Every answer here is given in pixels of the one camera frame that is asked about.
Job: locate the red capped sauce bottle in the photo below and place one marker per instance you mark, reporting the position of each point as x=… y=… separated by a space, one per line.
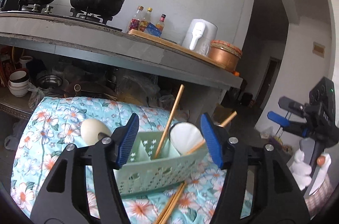
x=161 y=23

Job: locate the dark sauce bottle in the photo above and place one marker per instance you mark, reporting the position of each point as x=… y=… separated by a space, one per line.
x=135 y=22

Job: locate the blue packet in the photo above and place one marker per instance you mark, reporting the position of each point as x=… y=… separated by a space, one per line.
x=153 y=29

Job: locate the metal bowls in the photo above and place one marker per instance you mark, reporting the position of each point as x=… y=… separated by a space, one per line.
x=50 y=81

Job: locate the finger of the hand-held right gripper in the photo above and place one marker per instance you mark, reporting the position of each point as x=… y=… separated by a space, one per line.
x=278 y=119
x=304 y=133

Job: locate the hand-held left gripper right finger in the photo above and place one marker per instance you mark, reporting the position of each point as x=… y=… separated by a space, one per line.
x=212 y=139

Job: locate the cream rice spoon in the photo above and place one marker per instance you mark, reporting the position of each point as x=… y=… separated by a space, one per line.
x=92 y=131

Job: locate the concrete kitchen counter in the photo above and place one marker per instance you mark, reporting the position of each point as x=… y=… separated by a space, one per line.
x=106 y=46

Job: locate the green perforated utensil holder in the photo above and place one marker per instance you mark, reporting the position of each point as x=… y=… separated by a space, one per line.
x=159 y=173

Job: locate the white ceramic spoon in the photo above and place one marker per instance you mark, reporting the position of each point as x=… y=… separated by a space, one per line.
x=185 y=138

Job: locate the crumpled clear plastic bag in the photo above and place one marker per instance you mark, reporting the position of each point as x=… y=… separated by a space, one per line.
x=165 y=101

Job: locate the copper coloured pot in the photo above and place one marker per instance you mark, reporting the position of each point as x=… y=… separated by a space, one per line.
x=222 y=58

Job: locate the yellow wall plaque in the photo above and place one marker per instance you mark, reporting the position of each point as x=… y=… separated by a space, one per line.
x=319 y=48

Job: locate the yellow capped sauce bottle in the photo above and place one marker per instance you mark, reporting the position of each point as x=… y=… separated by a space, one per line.
x=145 y=21

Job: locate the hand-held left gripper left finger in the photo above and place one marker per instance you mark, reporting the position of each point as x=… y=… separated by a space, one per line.
x=127 y=139

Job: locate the white electric kettle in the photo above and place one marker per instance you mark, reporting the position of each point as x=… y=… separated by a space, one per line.
x=196 y=33

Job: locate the person's right hand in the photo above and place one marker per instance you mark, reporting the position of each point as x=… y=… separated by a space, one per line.
x=300 y=171

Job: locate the gas stove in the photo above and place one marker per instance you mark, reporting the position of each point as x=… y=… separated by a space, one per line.
x=61 y=18

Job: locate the person's right forearm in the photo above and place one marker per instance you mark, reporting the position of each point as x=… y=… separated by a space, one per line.
x=321 y=200

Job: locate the small clear plastic bag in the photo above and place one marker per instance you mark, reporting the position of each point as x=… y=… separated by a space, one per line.
x=204 y=48

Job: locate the yellow filled plastic bag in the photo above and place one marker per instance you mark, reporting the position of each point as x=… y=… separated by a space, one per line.
x=132 y=97

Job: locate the wooden chopstick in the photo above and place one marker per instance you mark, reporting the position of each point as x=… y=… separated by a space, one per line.
x=172 y=118
x=196 y=147
x=172 y=201
x=177 y=200

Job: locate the stack of white bowls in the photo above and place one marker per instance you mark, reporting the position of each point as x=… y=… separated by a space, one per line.
x=18 y=86

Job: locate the wooden cutting board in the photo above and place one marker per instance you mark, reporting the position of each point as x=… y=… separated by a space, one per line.
x=172 y=46

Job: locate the floral blue blanket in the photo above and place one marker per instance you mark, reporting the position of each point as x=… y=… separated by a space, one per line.
x=61 y=112

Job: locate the small orange fruit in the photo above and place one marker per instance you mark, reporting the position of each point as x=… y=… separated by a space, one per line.
x=236 y=72

